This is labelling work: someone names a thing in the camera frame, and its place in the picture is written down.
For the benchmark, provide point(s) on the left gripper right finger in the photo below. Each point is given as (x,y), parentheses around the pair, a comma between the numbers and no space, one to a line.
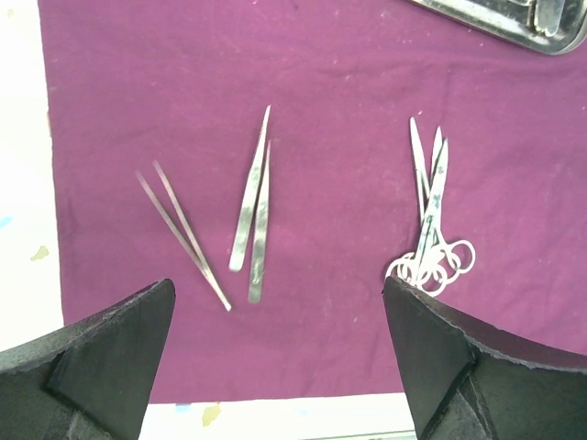
(466,379)

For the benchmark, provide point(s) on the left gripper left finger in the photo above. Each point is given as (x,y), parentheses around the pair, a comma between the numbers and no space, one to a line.
(91,379)

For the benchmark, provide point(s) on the steel clamp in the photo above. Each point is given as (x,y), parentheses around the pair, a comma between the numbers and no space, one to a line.
(401,267)

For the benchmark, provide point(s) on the steel scissors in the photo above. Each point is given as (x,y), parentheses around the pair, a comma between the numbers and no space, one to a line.
(460,256)

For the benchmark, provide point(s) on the thin steel tweezers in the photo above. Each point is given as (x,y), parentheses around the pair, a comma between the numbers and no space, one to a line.
(183,232)

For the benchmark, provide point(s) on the purple cloth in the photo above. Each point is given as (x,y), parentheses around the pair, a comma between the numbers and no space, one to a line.
(186,83)

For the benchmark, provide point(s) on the steel forceps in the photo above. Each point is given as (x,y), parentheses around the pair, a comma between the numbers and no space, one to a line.
(426,273)

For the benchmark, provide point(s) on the steel instrument tray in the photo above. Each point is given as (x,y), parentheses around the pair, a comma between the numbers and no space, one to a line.
(550,27)

